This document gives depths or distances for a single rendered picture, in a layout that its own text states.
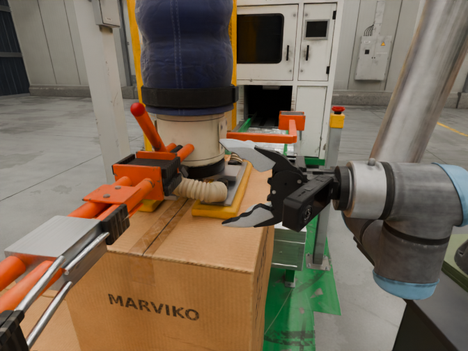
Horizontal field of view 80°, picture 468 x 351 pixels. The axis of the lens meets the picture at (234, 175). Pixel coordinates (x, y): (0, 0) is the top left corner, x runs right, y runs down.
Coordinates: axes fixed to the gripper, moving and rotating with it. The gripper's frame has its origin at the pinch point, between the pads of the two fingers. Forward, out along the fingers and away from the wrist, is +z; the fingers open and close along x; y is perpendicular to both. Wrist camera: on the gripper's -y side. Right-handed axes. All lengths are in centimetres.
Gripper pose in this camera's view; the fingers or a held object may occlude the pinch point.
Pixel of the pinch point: (218, 186)
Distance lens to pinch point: 45.5
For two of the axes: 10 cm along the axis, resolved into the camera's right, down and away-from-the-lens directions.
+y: 1.7, -3.7, 9.1
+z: -9.9, -0.5, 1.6
